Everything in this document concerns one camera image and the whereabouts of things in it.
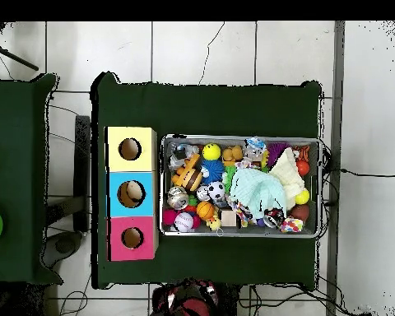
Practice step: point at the mint green knitted cloth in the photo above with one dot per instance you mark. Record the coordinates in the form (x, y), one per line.
(253, 191)

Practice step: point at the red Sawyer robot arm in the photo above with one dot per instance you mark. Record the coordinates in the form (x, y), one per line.
(191, 309)

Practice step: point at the wooden box with three holes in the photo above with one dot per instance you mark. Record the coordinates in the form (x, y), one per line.
(131, 230)

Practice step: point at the blue fuzzy puffer ball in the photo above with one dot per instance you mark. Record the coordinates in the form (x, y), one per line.
(212, 171)

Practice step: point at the black and white soccer ball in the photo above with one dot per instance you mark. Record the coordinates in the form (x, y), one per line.
(216, 190)

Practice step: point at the yellow smiley ball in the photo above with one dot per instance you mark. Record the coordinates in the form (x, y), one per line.
(212, 151)

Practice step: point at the small orange basketball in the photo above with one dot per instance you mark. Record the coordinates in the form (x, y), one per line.
(205, 210)

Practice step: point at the white baseball with red stitching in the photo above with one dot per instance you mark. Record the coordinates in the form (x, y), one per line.
(183, 221)

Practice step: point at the yellow duck plush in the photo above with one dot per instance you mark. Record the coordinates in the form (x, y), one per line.
(214, 223)

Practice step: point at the purple spiky ball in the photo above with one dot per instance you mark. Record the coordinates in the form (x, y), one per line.
(276, 149)

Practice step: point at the cream knitted cloth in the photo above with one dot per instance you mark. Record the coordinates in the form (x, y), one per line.
(288, 171)

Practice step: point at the dark green side table cloth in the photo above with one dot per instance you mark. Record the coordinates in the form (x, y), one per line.
(16, 148)

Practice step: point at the black tripod leg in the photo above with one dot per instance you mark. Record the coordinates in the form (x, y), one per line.
(16, 59)

